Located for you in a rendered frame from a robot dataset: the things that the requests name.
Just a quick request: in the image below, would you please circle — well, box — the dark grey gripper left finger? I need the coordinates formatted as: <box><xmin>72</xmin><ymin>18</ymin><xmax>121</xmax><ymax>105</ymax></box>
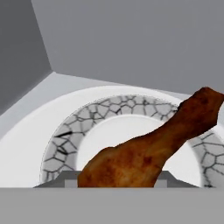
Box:
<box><xmin>33</xmin><ymin>170</ymin><xmax>81</xmax><ymax>189</ymax></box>

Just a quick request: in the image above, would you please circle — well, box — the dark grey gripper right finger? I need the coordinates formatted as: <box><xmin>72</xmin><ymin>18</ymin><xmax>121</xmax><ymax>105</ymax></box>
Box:
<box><xmin>153</xmin><ymin>170</ymin><xmax>200</xmax><ymax>189</ymax></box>

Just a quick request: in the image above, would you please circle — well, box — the brown roasted chicken drumstick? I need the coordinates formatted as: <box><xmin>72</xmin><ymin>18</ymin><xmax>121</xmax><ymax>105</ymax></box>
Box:
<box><xmin>77</xmin><ymin>86</ymin><xmax>224</xmax><ymax>188</ymax></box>

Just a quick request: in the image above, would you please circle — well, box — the grey microwave oven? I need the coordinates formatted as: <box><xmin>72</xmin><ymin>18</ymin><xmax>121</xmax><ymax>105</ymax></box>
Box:
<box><xmin>0</xmin><ymin>0</ymin><xmax>224</xmax><ymax>189</ymax></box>

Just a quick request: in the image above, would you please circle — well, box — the white plate with cracked pattern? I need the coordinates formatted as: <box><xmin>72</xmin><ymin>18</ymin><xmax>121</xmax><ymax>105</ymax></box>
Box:
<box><xmin>0</xmin><ymin>85</ymin><xmax>224</xmax><ymax>189</ymax></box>

